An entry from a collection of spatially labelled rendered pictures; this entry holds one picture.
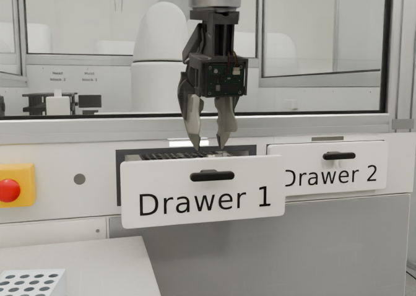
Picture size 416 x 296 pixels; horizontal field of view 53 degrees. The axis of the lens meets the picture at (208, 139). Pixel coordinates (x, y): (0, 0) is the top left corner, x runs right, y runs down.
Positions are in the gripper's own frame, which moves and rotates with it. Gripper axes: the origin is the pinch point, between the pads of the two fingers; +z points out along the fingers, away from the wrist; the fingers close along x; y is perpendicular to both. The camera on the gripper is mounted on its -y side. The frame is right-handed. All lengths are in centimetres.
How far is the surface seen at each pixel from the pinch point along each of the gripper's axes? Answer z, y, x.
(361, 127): 5.0, -16.0, 40.9
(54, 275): 15.2, 8.9, -24.2
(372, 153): 10.5, -13.4, 42.6
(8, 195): 10.5, -9.1, -32.1
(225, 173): 5.4, 1.7, 2.5
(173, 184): 7.9, -1.6, -5.5
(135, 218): 13.0, -0.8, -11.9
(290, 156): 9.6, -13.9, 22.3
